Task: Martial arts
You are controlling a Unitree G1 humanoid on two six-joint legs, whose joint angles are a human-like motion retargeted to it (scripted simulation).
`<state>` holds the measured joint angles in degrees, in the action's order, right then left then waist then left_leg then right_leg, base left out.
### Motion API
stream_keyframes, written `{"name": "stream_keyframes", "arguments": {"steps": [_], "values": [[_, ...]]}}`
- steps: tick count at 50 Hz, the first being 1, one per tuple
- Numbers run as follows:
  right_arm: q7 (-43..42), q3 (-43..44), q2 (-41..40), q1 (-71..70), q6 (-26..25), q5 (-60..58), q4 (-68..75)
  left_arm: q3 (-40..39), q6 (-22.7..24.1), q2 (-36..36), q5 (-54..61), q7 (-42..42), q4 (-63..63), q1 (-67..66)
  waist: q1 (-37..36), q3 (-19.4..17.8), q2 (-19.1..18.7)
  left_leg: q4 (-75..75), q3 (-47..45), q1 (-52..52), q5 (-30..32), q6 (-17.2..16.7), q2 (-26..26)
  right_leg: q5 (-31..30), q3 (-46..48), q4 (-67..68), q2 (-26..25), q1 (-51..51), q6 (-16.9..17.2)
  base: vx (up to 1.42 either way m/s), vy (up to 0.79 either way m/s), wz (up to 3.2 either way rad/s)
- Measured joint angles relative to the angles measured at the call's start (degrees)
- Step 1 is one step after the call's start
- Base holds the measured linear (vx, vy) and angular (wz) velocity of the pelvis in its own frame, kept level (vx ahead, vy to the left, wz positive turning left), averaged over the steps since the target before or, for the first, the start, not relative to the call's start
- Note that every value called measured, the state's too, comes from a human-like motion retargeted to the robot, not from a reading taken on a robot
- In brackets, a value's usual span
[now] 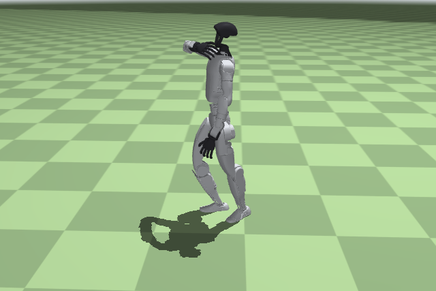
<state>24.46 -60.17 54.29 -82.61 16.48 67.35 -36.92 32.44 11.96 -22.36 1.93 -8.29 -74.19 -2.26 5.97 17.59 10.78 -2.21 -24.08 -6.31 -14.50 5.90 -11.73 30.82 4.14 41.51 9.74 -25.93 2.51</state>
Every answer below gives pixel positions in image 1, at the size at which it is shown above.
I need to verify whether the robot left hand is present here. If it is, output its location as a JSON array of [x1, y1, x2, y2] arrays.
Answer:
[[198, 131, 221, 159]]

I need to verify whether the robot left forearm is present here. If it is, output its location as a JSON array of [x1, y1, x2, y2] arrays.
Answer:
[[210, 96, 229, 138]]

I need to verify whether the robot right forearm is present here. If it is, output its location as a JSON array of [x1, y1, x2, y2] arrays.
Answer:
[[183, 40, 195, 53]]

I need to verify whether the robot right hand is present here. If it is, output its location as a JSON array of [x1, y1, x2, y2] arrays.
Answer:
[[189, 42, 219, 60]]

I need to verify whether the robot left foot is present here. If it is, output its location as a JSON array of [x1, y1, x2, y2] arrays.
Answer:
[[226, 206, 251, 223]]

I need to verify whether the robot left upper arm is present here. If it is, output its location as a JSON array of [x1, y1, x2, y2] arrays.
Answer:
[[219, 60, 234, 106]]

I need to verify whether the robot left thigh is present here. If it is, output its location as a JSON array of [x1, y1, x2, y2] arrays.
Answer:
[[215, 122, 241, 179]]

